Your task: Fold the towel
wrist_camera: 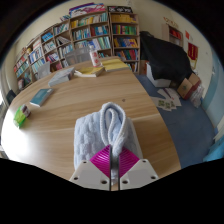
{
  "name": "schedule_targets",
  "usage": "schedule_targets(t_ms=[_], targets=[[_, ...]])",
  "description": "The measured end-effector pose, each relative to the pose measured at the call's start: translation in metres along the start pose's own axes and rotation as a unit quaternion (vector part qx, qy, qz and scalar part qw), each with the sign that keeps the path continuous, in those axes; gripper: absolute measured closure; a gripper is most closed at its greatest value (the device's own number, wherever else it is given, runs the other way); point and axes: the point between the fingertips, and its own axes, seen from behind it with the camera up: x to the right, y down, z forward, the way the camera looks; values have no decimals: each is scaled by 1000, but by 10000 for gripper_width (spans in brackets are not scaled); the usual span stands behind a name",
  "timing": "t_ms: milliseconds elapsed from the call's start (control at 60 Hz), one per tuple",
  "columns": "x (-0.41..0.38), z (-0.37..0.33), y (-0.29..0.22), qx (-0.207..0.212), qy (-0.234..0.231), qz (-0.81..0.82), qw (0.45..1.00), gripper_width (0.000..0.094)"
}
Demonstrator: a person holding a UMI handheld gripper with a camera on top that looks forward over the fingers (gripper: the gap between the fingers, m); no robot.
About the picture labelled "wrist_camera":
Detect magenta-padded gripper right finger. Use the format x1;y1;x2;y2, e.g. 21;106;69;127
118;146;159;191

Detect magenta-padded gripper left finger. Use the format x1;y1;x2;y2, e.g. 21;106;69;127
69;143;113;192

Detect white waffle towel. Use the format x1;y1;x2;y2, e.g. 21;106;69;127
73;101;144;186

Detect papers on floor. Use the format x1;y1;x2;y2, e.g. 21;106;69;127
151;87;183;112

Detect green plastic bag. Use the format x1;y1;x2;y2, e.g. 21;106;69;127
13;104;28;129

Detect teal book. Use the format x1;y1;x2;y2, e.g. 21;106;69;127
29;87;54;108

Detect white storage box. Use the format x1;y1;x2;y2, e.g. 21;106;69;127
145;62;173;88

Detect cardboard box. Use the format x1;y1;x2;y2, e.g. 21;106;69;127
176;72;202;100

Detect thin yellow book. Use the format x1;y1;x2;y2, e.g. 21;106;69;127
73;65;106;78

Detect large yellow book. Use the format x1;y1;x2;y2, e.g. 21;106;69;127
99;57;130;73

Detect black office chair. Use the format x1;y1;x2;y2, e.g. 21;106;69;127
5;89;17;105

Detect grey mesh chair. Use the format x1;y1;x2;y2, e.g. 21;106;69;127
35;61;52;80
64;46;92;67

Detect clear plastic bottle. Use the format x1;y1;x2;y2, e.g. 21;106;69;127
88;45;102;68

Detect black cloth cover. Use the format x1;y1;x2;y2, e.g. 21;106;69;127
139;30;194;84

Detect wooden bookshelf unit with books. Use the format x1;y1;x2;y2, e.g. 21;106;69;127
12;2;141;92

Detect red wall poster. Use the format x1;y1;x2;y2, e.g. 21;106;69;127
187;41;199;61

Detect small wall shelf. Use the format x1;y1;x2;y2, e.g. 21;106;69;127
163;22;184;48

